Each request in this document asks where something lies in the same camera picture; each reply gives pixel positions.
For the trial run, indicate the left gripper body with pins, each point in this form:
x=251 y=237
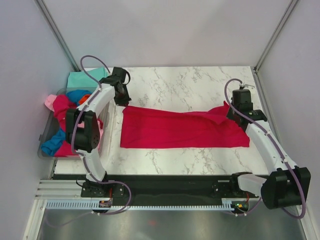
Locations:
x=122 y=99

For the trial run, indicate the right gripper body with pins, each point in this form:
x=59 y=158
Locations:
x=230 y=115

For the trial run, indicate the crimson t shirt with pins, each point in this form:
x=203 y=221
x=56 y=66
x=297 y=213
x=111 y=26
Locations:
x=60 y=106
x=146 y=128

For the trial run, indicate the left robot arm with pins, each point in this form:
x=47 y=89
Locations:
x=81 y=123

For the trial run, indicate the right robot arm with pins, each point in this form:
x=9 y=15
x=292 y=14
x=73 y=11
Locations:
x=287 y=184

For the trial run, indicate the orange t shirt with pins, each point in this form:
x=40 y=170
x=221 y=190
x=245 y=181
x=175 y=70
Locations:
x=83 y=99

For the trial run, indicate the teal folded t shirt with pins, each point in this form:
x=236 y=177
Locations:
x=81 y=80

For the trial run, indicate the blue t shirt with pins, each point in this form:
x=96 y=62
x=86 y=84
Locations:
x=75 y=95

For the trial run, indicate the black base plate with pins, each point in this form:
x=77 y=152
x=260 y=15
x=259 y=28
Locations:
x=172 y=190

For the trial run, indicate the right aluminium frame post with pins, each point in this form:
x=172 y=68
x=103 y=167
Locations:
x=276 y=33

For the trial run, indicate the aluminium frame post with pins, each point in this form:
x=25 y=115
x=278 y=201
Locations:
x=276 y=33
x=57 y=33

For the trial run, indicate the white cable duct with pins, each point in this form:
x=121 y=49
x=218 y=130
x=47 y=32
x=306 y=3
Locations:
x=99 y=205

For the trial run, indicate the left aluminium frame post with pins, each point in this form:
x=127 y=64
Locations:
x=57 y=33

